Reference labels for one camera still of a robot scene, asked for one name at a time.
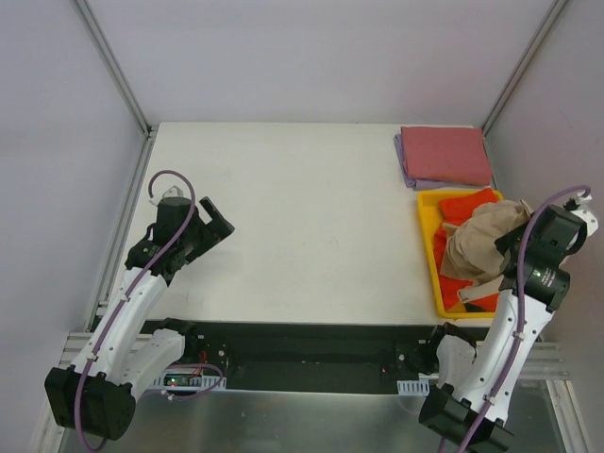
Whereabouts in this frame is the beige t shirt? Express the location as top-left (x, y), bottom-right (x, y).
top-left (440, 200), bottom-right (533, 286)

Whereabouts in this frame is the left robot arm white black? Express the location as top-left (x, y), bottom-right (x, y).
top-left (44, 196), bottom-right (234, 441)

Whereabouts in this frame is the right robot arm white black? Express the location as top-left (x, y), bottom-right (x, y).
top-left (419, 200), bottom-right (598, 452)

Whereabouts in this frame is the orange t shirt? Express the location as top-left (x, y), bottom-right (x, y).
top-left (433, 189), bottom-right (500, 313)

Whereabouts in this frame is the folded pink t shirt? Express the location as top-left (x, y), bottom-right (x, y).
top-left (400, 126), bottom-right (492, 186)

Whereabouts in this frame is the yellow plastic tray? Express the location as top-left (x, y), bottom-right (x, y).
top-left (417, 189), bottom-right (495, 320)

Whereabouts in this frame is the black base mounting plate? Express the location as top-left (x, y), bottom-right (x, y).
top-left (141, 320), bottom-right (478, 395)

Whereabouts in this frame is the folded lavender t shirt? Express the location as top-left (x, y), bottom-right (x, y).
top-left (393, 133), bottom-right (457, 191)

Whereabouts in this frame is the left aluminium frame post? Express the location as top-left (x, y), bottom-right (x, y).
top-left (71, 0), bottom-right (156, 139)

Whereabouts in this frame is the aluminium frame post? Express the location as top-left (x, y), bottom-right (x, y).
top-left (71, 0), bottom-right (156, 139)
top-left (481, 0), bottom-right (572, 137)

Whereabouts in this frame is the front aluminium rail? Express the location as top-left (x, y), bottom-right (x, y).
top-left (59, 332), bottom-right (571, 380)

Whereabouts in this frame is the white slotted cable duct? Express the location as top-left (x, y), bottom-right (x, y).
top-left (148, 373), bottom-right (429, 396)

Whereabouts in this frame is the right aluminium frame post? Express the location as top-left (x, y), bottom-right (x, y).
top-left (481, 0), bottom-right (572, 137)

